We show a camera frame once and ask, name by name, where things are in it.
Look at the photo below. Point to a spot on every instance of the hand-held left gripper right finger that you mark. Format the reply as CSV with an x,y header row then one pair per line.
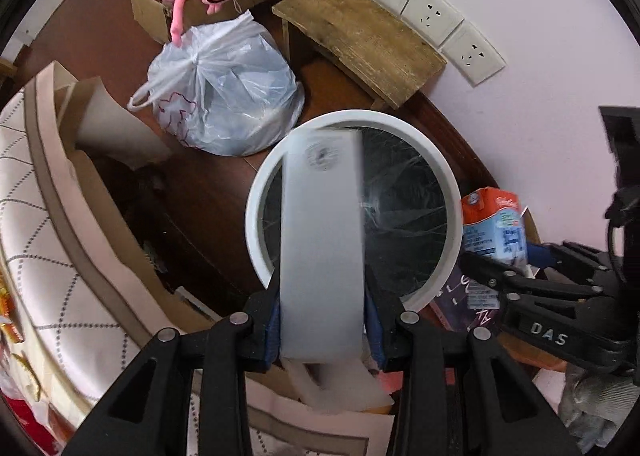
x,y
375,331

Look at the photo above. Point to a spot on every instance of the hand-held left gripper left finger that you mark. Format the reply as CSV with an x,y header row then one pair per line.
x,y
273,331

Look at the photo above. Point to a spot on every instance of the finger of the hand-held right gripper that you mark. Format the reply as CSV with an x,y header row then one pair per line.
x,y
540,255
540,288

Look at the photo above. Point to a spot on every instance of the blue and orange milk carton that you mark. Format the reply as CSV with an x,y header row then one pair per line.
x,y
492,226

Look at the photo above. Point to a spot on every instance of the white paper carton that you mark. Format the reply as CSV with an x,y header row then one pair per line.
x,y
320,246

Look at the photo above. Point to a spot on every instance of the white round trash bin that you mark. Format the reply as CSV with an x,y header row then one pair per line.
x,y
370,117

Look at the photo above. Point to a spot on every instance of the white paper sheet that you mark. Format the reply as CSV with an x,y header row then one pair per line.
x,y
345,386

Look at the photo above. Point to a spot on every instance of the grey white cloth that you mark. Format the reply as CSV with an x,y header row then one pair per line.
x,y
590,406

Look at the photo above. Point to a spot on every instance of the purple book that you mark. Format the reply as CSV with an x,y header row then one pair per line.
x,y
460,308

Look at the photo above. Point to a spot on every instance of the translucent tied plastic bag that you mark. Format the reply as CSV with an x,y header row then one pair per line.
x,y
225,86

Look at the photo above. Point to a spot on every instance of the red cloth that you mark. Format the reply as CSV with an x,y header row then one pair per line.
x,y
35,421

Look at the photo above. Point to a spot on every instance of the diamond-patterned beige bedsheet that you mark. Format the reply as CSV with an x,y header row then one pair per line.
x,y
45,216

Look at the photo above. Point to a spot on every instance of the small wooden stool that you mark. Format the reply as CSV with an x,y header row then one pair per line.
x,y
360,36

